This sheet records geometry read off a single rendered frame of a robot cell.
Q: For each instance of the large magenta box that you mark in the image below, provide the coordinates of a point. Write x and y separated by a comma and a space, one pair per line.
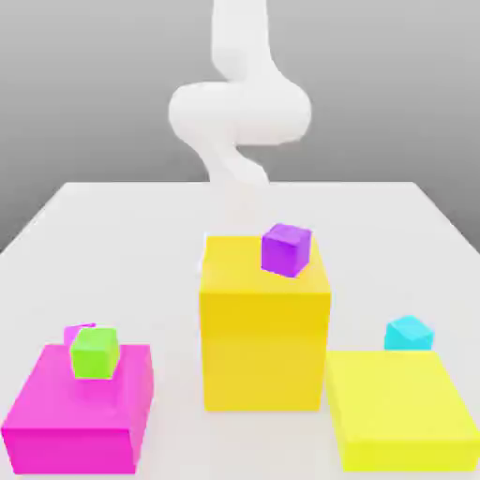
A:
75, 412

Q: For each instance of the small green cube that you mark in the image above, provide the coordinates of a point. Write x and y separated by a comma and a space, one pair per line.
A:
93, 354

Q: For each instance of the small pink cube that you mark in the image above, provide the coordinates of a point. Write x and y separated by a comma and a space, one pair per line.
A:
69, 333

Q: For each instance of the small purple cube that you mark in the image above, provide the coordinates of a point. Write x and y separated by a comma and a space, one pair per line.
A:
285, 251

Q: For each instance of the small cyan cube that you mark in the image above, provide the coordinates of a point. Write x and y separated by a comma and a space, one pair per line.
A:
408, 333

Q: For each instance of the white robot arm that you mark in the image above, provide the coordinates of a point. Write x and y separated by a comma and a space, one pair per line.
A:
240, 112

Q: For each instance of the large lemon yellow box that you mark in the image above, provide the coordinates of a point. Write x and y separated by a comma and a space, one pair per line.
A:
401, 405

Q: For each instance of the large orange-yellow box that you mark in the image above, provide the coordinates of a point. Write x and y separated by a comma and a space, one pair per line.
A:
262, 337

